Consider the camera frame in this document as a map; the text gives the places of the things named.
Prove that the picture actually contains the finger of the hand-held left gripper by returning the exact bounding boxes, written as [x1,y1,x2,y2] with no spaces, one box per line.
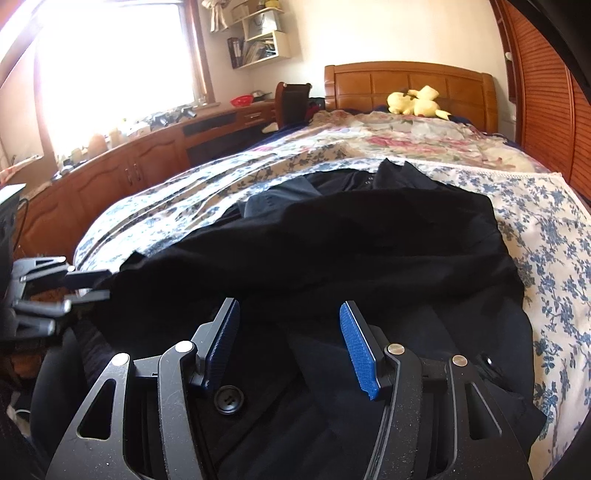
[14,290,112,339]
[11,256,114,297]

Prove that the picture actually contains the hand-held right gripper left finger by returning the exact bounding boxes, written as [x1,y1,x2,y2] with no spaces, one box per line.
[46,298,242,480]

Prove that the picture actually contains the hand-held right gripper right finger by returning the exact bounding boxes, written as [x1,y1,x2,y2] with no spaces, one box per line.
[339,300,532,480]

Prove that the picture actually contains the black buttoned coat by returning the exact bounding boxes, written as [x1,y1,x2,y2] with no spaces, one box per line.
[28,158,548,480]

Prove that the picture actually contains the wooden desk cabinet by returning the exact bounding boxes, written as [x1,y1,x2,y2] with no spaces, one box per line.
[9,99,278,264]

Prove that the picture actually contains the black gadgets on desk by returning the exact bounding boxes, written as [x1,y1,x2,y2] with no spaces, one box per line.
[154,106,197,126]

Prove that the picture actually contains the wooden framed window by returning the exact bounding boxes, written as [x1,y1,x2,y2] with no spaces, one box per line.
[0,0,215,162]

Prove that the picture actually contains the blue floral bed sheet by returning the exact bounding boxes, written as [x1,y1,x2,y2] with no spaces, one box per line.
[74,138,591,462]

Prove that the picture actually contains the pink floral quilt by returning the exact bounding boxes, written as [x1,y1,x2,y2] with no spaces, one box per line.
[263,108,550,174]

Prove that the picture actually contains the dark wooden chair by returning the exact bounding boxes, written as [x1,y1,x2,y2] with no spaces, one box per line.
[276,82,314,130]

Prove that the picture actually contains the yellow plush toy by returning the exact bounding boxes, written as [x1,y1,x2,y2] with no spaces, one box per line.
[387,85,452,120]

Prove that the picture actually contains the wooden bed headboard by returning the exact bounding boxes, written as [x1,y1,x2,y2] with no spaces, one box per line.
[324,61,500,134]

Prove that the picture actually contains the tied cream curtain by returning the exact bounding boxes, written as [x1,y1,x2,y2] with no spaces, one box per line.
[202,0,236,32]

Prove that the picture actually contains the wooden slatted wardrobe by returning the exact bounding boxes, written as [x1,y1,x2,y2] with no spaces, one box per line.
[489,0,591,204]

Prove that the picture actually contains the white wall shelf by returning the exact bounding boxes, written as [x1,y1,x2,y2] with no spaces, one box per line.
[226,0,293,70]

